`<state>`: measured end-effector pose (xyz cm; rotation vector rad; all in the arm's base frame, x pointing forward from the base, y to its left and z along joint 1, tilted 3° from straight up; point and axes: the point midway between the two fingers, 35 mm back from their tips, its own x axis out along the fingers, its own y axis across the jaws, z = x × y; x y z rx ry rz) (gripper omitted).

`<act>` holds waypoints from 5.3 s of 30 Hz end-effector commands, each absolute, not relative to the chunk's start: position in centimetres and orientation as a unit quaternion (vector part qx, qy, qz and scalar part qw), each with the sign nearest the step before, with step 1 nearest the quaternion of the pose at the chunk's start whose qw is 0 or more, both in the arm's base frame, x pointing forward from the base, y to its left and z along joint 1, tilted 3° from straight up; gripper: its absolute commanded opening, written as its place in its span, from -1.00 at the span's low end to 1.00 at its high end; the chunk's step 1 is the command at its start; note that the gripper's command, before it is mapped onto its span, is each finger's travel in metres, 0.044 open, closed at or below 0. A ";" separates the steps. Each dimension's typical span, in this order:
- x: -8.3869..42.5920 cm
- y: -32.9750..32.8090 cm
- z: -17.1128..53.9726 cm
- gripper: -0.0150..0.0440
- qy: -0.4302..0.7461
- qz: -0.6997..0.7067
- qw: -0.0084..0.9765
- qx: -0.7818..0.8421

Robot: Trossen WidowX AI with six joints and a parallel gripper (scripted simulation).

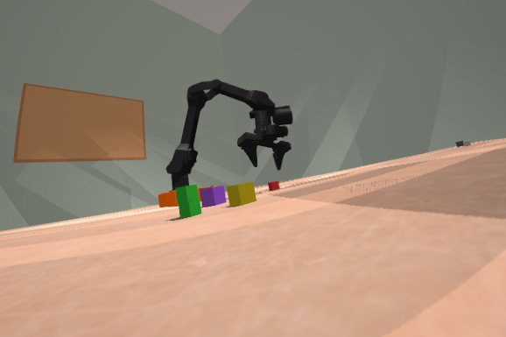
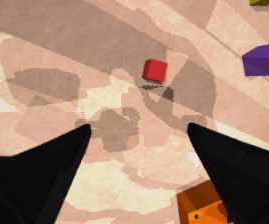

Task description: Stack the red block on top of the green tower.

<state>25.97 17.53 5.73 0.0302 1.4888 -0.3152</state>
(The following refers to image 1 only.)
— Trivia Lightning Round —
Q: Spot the green block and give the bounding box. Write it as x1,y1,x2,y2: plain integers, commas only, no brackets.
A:
175,185,199,203
179,199,202,218

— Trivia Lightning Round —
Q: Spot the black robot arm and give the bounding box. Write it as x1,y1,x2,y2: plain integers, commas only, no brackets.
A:
166,79,293,191

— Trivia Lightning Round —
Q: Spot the purple block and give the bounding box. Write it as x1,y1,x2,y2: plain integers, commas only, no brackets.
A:
200,186,227,207

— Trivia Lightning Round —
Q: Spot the olive yellow cube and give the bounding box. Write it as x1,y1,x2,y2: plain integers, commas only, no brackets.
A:
226,182,257,206

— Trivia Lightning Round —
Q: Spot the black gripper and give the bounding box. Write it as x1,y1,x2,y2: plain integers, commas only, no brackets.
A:
237,122,292,171

